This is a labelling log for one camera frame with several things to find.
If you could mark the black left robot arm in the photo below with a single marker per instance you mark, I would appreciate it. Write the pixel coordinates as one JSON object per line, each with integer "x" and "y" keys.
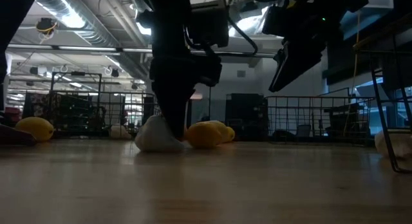
{"x": 13, "y": 18}

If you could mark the black cabinet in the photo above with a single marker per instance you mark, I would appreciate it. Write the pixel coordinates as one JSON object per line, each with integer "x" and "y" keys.
{"x": 246, "y": 111}

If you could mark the patterned black white panel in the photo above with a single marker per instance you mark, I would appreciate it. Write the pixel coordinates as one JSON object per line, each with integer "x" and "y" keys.
{"x": 40, "y": 105}

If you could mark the grey horizontal ceiling pipe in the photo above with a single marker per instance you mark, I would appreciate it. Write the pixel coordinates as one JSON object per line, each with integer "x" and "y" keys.
{"x": 80, "y": 48}

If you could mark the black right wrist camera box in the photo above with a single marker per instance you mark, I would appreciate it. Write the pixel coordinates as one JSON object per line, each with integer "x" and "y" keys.
{"x": 277, "y": 21}

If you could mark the pale yellow lemon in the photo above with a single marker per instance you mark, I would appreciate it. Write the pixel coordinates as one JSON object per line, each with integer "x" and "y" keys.
{"x": 222, "y": 127}

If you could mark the small white light panel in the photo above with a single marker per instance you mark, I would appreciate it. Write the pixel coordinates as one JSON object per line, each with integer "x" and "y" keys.
{"x": 197, "y": 96}

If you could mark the silver ribbed ventilation duct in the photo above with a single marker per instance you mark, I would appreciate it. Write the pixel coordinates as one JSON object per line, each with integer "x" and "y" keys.
{"x": 91, "y": 34}

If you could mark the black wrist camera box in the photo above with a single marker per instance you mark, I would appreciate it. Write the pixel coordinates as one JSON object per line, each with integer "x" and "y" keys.
{"x": 277, "y": 21}
{"x": 209, "y": 24}

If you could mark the white garlic bulb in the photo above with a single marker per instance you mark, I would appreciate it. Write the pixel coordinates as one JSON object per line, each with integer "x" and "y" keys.
{"x": 402, "y": 143}
{"x": 151, "y": 138}

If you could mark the black metal gantry frame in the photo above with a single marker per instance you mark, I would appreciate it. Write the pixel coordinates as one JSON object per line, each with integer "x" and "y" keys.
{"x": 77, "y": 73}

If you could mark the white rectangular air duct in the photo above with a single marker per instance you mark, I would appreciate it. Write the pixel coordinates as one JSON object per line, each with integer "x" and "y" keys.
{"x": 381, "y": 0}

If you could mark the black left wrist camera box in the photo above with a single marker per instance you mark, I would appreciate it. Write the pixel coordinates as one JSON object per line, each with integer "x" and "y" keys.
{"x": 209, "y": 24}

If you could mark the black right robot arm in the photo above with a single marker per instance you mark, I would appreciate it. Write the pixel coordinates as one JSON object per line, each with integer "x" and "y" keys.
{"x": 347, "y": 2}

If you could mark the fluorescent ceiling light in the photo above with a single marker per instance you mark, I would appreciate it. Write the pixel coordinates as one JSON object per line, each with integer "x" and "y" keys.
{"x": 143, "y": 28}

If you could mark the white objects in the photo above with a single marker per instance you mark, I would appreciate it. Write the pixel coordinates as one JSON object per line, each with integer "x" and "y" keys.
{"x": 119, "y": 133}

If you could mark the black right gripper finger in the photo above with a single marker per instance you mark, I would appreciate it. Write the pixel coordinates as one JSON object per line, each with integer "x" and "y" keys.
{"x": 302, "y": 58}
{"x": 279, "y": 66}

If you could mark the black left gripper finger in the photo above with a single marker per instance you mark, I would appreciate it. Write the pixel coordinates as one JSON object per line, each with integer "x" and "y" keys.
{"x": 174, "y": 105}

